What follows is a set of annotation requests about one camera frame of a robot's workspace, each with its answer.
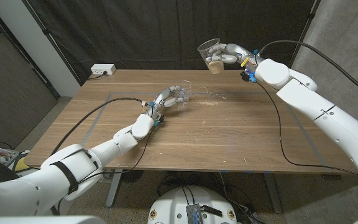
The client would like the grey ribbed electronics box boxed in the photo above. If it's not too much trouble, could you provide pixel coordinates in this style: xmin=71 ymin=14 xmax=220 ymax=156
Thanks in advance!
xmin=186 ymin=203 xmax=204 ymax=224

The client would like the clear plastic cup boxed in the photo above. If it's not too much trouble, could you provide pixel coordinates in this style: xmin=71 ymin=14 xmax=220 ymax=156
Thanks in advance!
xmin=174 ymin=80 xmax=193 ymax=111

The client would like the black power strip cable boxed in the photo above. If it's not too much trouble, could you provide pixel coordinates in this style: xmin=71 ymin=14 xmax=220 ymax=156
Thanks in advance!
xmin=87 ymin=71 xmax=108 ymax=81

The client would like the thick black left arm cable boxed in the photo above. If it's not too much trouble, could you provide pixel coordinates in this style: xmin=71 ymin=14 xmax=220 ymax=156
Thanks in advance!
xmin=50 ymin=97 xmax=148 ymax=156

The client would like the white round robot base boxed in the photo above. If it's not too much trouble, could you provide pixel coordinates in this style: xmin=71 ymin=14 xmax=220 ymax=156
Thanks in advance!
xmin=147 ymin=185 xmax=238 ymax=224

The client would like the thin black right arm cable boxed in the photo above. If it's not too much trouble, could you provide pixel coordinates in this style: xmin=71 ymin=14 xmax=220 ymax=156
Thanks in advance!
xmin=255 ymin=81 xmax=358 ymax=184

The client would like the clear cup with brown sugar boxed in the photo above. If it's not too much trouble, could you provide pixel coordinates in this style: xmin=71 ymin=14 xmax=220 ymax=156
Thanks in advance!
xmin=196 ymin=38 xmax=225 ymax=75

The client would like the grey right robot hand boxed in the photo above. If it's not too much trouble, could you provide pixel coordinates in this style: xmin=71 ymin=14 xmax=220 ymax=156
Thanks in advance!
xmin=205 ymin=42 xmax=261 ymax=72

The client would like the black fabric backdrop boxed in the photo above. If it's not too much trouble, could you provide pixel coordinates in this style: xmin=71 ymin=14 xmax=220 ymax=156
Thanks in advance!
xmin=26 ymin=0 xmax=319 ymax=85

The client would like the black backdrop stand pole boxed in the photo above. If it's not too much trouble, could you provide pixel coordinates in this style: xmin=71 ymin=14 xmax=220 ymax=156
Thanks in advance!
xmin=22 ymin=0 xmax=84 ymax=86
xmin=287 ymin=0 xmax=322 ymax=71

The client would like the dark brown door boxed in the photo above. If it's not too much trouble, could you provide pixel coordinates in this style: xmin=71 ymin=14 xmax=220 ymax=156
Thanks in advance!
xmin=0 ymin=0 xmax=58 ymax=150

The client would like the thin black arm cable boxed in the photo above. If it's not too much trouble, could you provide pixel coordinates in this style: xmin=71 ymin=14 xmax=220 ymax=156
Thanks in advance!
xmin=78 ymin=123 xmax=158 ymax=185
xmin=255 ymin=81 xmax=358 ymax=184

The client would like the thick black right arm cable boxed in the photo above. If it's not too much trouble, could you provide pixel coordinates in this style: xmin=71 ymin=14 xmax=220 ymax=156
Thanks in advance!
xmin=258 ymin=40 xmax=358 ymax=104

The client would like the black flat module on base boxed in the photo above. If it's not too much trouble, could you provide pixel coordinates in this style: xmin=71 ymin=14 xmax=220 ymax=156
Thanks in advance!
xmin=202 ymin=205 xmax=223 ymax=217

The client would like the grey table leg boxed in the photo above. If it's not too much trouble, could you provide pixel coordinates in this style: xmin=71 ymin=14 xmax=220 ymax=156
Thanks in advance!
xmin=106 ymin=170 xmax=124 ymax=208
xmin=263 ymin=172 xmax=283 ymax=214

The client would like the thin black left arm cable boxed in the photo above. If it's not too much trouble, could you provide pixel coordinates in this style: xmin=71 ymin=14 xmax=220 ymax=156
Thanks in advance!
xmin=78 ymin=123 xmax=158 ymax=185

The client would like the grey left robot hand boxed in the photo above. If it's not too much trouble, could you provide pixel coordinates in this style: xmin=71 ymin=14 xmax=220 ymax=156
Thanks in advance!
xmin=146 ymin=86 xmax=190 ymax=118

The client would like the yellow floor object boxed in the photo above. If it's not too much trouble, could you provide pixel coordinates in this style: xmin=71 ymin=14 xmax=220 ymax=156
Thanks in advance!
xmin=14 ymin=157 xmax=30 ymax=172

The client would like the white power strip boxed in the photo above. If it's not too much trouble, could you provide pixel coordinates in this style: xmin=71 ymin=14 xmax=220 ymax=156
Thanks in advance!
xmin=90 ymin=63 xmax=117 ymax=76

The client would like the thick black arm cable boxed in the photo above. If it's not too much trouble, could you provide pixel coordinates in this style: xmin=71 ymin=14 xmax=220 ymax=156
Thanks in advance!
xmin=50 ymin=97 xmax=148 ymax=156
xmin=258 ymin=40 xmax=358 ymax=104

